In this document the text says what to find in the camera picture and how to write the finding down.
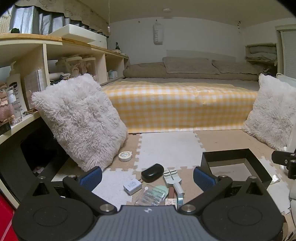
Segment folded beige blankets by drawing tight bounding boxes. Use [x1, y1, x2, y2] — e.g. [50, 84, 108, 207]
[246, 45, 277, 62]

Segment white paper roll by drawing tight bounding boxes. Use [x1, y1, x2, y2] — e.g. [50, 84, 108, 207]
[48, 72, 70, 80]

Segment round yellow tape measure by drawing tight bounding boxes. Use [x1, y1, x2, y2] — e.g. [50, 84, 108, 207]
[118, 151, 132, 162]

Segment fluffy white pillow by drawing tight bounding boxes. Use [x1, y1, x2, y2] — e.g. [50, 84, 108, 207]
[31, 74, 129, 172]
[241, 73, 296, 151]

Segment clear spray bottle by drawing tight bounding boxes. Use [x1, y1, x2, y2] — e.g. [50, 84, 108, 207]
[6, 89, 23, 126]

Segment clear plastic box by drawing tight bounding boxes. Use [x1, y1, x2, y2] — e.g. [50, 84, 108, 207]
[134, 185, 168, 207]

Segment beige notebook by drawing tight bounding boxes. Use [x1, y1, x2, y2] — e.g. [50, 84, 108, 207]
[24, 70, 48, 109]

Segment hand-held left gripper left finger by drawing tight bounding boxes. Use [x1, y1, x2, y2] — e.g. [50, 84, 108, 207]
[32, 166, 117, 215]

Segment knitted doll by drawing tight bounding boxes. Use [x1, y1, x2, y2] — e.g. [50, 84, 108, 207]
[0, 83, 14, 123]

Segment black oval case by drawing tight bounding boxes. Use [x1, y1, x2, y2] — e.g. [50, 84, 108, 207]
[141, 163, 164, 182]

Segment wooden shelf unit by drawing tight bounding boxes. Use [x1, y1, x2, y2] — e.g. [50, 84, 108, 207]
[0, 34, 130, 163]

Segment silver foil wrapper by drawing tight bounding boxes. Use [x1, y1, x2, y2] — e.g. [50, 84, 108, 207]
[269, 175, 284, 185]

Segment white plug charger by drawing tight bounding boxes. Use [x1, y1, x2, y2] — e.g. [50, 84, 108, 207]
[122, 178, 142, 196]

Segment white framed door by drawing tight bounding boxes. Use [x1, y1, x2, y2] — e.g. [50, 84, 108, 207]
[275, 24, 296, 79]

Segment grey curtain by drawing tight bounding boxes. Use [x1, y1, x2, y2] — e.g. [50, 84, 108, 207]
[9, 4, 70, 35]

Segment beige curtain valance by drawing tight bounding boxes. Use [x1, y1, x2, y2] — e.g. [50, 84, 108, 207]
[14, 0, 111, 36]

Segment white pull cord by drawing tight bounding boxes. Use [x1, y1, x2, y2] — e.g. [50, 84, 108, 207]
[107, 0, 111, 36]

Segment white pump lotion bottle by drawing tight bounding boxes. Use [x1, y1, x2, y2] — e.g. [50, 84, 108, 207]
[6, 61, 28, 112]

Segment beige foam puzzle mat tile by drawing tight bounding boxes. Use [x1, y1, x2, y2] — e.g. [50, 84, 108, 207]
[109, 133, 142, 173]
[133, 166, 204, 207]
[194, 130, 284, 163]

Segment mint green round case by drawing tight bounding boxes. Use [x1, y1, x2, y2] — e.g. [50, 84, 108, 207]
[148, 185, 169, 200]

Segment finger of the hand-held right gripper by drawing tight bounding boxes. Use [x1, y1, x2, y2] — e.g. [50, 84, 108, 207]
[271, 150, 296, 179]

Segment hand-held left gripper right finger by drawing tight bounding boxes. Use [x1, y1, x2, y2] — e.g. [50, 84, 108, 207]
[178, 166, 264, 215]

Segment red object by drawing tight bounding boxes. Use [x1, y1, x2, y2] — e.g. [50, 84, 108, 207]
[0, 193, 16, 241]

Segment beige bed pillow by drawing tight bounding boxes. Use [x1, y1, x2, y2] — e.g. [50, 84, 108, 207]
[162, 56, 220, 75]
[211, 60, 257, 75]

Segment clear jar with plush toy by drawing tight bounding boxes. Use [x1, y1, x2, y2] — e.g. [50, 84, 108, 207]
[55, 56, 84, 78]
[82, 57, 97, 77]

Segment brown nail polish bottle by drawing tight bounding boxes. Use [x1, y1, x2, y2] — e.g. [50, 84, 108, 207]
[166, 186, 178, 207]

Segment beige duvet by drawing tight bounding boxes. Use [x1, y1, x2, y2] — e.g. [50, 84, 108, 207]
[123, 62, 259, 81]

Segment white hanging bag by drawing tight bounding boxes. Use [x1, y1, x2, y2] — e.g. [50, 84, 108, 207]
[153, 20, 164, 46]

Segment grey watch link tool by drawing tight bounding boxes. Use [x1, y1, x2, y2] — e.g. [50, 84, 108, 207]
[163, 169, 185, 195]

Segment white wooden box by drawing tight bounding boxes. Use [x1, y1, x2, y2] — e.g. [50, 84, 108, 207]
[48, 24, 108, 49]

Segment bed with yellow checked sheet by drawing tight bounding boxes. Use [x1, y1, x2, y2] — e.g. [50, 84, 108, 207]
[101, 77, 260, 134]

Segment black cardboard box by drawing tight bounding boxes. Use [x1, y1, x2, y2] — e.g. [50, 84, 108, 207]
[200, 148, 273, 193]

